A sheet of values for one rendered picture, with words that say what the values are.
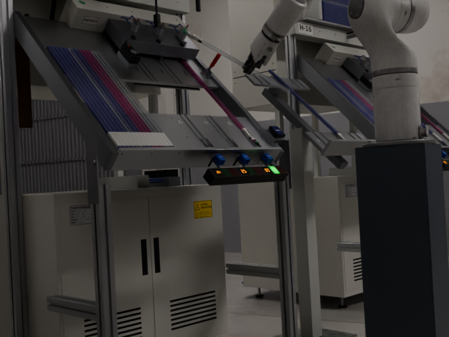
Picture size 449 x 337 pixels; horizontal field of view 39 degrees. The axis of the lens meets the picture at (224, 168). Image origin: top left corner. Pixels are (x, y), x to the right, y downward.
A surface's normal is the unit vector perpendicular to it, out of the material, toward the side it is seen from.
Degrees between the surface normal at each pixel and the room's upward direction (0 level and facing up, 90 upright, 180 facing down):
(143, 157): 134
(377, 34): 126
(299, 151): 90
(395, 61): 89
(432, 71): 90
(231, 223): 90
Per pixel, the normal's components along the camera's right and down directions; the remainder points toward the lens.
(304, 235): -0.71, 0.03
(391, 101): -0.41, 0.00
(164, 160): 0.54, 0.66
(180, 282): 0.70, -0.05
